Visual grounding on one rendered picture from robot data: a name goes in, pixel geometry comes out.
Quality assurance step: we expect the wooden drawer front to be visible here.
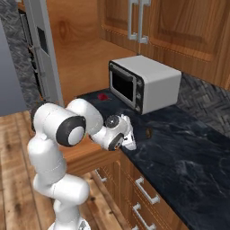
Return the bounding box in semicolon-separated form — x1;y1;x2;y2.
119;152;190;230
119;173;169;230

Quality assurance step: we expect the wide wooden cupboard door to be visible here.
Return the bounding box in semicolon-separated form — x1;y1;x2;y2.
138;0;230;91

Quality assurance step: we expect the open wooden drawer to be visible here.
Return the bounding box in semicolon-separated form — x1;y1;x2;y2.
58;135;123;178

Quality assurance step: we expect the grey cupboard door handle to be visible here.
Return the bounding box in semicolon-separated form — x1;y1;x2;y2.
127;0;139;42
137;0;152;45

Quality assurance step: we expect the wooden cupboard side panel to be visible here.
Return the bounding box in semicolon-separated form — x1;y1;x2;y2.
46;0;139;106

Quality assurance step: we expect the grey fridge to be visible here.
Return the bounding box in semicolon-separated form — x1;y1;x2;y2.
17;0;65;108

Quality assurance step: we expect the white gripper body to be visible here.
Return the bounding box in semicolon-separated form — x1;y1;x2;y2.
120;132;137;152

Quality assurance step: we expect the small red food item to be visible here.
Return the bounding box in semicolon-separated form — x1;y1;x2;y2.
97;93;110;102

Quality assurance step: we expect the narrow wooden cupboard door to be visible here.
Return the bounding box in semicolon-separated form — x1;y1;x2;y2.
96;0;140;54

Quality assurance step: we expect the white microwave oven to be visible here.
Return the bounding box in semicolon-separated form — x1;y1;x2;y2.
108;54;182;116

